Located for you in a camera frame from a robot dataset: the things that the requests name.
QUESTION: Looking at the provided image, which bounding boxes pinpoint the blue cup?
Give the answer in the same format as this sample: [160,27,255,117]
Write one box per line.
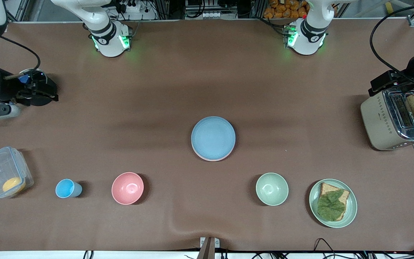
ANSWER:
[55,179,83,199]

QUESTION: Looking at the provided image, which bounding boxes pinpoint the white power strip with plugs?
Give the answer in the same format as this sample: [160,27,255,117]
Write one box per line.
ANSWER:
[118,0,147,13]

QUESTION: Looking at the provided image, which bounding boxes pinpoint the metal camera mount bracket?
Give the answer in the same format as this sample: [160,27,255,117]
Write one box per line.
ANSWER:
[199,236,220,259]

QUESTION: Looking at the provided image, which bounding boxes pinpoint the black round pot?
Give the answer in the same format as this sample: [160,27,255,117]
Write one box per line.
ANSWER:
[24,68,59,106]

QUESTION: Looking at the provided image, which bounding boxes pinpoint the orange food piece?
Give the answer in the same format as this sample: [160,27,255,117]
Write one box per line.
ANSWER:
[2,177,26,194]

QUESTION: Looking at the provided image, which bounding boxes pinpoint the green plate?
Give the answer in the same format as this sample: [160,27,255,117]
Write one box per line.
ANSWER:
[309,179,358,228]

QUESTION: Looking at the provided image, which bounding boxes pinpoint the black looped floor cable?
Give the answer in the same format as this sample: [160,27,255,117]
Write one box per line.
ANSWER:
[313,238,337,254]

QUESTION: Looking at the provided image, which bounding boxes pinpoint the pink bowl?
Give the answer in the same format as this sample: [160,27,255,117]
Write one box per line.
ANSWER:
[111,172,144,205]

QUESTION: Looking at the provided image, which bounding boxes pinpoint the beige chrome toaster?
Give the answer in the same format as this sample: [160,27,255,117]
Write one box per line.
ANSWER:
[360,86,414,151]

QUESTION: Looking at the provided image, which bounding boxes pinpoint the clear plastic container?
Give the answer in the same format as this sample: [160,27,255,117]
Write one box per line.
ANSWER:
[0,146,34,199]

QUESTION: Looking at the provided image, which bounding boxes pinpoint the brown table cover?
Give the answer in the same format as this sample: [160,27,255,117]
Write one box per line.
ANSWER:
[0,18,414,252]

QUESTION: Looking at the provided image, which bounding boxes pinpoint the pink plate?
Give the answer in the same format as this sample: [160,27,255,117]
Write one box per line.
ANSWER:
[193,144,235,162]

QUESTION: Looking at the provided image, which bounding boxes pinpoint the blue plate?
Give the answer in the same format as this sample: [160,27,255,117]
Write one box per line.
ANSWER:
[191,116,236,160]

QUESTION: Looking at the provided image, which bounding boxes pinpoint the brown bread slice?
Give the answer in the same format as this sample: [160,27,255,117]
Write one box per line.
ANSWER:
[318,182,350,221]

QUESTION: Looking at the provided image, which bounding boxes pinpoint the green bowl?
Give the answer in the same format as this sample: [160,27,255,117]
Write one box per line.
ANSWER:
[256,173,289,206]

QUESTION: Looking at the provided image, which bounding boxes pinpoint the green lettuce leaf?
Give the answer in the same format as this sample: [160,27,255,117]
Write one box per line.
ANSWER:
[317,190,346,221]

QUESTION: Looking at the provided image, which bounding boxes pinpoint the orange snack packets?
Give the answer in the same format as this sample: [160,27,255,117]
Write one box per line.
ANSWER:
[263,0,309,19]

